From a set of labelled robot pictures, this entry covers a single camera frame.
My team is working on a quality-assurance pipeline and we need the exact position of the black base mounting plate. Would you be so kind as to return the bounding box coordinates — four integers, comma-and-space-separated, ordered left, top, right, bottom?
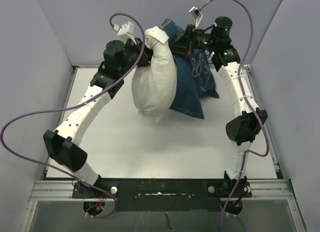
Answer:
72, 177, 252, 215

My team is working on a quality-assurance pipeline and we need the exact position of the white pillow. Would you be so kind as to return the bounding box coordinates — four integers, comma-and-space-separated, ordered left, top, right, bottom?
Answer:
131, 27, 178, 121

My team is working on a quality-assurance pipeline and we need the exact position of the dark blue embroidered pillowcase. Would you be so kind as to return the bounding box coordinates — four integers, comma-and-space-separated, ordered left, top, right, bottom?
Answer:
159, 18, 221, 120

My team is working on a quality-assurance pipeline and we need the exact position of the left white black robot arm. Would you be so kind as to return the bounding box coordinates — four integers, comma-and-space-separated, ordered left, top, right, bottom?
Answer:
43, 38, 153, 197

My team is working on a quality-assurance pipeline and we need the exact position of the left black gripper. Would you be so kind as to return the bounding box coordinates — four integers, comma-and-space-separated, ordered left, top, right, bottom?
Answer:
118, 38, 159, 77

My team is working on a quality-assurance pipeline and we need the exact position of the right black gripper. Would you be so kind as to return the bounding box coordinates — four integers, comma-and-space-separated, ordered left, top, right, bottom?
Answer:
164, 24, 217, 56

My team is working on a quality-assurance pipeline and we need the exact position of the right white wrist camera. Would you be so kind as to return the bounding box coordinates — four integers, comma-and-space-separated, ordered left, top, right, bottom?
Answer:
189, 7, 203, 29

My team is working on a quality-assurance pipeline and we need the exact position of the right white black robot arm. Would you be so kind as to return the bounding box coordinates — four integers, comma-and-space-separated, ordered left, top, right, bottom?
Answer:
170, 17, 268, 196

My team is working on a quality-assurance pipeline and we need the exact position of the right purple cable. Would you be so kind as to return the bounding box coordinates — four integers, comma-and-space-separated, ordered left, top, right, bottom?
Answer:
199, 0, 270, 232

